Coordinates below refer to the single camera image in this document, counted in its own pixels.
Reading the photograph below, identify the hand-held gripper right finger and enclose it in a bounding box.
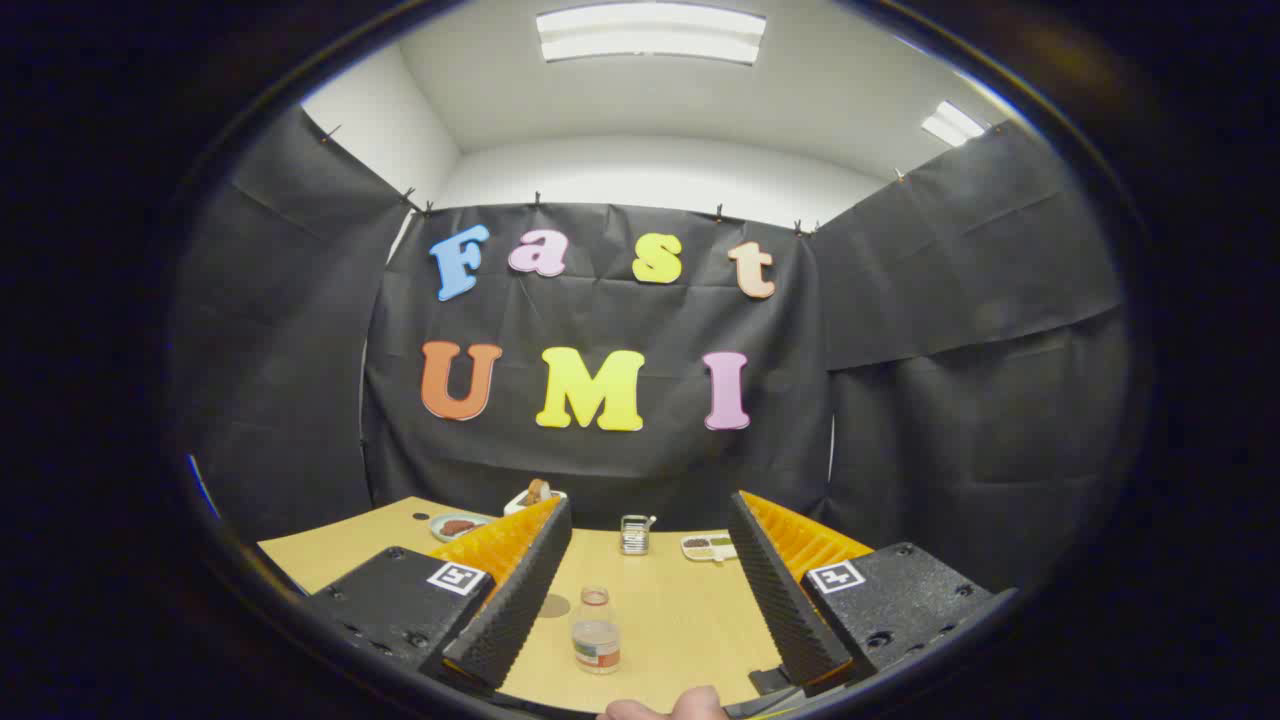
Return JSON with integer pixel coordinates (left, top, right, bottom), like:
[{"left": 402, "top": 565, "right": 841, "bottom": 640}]
[{"left": 727, "top": 490, "right": 1019, "bottom": 698}]

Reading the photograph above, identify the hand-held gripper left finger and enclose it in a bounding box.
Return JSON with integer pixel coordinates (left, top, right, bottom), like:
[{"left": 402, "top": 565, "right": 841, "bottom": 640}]
[{"left": 305, "top": 497, "right": 573, "bottom": 691}]

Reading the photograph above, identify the clear plastic juice bottle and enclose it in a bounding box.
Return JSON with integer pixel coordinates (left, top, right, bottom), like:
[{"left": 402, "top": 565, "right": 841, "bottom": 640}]
[{"left": 570, "top": 587, "right": 622, "bottom": 675}]

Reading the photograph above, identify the white toaster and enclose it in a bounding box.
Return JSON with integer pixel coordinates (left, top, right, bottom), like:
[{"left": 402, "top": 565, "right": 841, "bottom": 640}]
[{"left": 503, "top": 488, "right": 567, "bottom": 517}]

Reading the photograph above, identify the green plate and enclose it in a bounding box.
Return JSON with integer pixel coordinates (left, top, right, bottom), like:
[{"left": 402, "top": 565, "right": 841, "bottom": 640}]
[{"left": 430, "top": 513, "right": 493, "bottom": 543}]

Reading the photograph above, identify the wooden table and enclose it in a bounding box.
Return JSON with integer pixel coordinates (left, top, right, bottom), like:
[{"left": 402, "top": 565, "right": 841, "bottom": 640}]
[{"left": 258, "top": 497, "right": 881, "bottom": 713}]

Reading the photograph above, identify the small ceiling light panel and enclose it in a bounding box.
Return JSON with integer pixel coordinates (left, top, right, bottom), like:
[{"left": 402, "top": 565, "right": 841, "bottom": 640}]
[{"left": 921, "top": 100, "right": 988, "bottom": 148}]

